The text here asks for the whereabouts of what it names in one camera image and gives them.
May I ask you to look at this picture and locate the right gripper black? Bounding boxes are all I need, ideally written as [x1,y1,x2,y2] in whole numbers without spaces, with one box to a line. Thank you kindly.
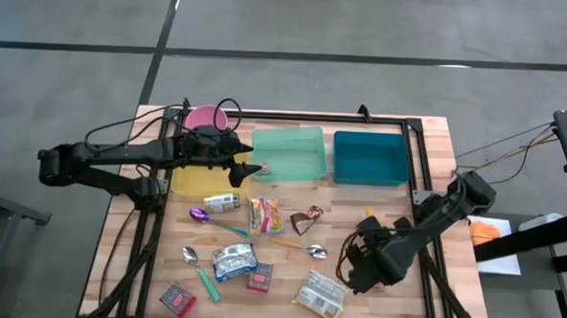
[344,213,414,298]

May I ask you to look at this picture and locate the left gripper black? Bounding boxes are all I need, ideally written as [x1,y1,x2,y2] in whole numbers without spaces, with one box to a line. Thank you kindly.
[174,123,265,190]

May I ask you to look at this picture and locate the furikake seasoning jar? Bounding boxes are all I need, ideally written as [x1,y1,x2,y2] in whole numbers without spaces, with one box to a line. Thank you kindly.
[202,191,242,216]

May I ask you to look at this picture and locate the multicoloured ramen noodle packet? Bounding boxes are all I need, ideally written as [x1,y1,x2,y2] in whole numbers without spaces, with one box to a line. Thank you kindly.
[245,193,286,239]

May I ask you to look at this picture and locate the spoon with orange handle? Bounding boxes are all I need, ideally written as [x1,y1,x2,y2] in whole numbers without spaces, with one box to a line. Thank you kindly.
[267,235,329,261]

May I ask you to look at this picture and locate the brown taco seasoning packet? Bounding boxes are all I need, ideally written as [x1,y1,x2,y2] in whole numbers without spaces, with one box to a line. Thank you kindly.
[288,203,325,238]

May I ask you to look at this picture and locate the blue soy sauce ramen packet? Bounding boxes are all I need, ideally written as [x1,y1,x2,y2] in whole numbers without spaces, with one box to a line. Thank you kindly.
[210,240,261,285]

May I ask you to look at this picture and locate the spoon with green handle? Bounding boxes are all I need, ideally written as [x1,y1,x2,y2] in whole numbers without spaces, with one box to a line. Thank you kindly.
[178,244,225,304]

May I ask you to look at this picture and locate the smoked paprika spice tin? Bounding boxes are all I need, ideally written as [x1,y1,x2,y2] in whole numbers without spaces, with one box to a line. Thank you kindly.
[158,280,198,318]
[246,261,275,294]

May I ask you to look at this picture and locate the yellow translucent plastic bin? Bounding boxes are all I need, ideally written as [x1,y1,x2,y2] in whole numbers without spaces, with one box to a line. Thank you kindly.
[170,144,252,201]

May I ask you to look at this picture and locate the green translucent plastic bin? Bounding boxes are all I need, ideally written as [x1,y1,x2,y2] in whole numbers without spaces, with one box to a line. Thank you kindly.
[249,124,329,186]

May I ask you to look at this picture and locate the pink plastic bowl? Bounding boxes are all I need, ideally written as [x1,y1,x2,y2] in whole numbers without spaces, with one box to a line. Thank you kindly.
[183,103,230,134]

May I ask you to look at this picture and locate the blue plastic bin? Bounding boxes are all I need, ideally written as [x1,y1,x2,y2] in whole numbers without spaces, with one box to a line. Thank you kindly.
[330,129,413,189]

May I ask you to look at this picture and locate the white paper sheet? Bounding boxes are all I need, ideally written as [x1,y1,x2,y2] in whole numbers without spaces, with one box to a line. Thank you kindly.
[464,214,526,277]

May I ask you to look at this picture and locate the white plastic object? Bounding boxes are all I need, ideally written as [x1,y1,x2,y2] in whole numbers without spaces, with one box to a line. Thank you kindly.
[517,211,564,235]

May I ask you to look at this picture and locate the grey metal table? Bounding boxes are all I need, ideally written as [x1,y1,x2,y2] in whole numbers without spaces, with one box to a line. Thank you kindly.
[0,183,55,318]

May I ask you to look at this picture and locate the purple spoon with teal handle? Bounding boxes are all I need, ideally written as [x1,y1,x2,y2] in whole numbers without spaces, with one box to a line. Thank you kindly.
[187,206,252,239]

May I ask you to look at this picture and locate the black aluminium table frame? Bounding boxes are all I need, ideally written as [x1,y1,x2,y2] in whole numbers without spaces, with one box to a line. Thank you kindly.
[82,92,502,318]

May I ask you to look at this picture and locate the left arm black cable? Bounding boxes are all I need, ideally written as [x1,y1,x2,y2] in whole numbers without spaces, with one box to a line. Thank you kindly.
[80,91,244,216]

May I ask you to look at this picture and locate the loose black cable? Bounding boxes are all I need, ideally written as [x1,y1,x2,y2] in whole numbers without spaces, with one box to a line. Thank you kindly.
[452,117,557,189]

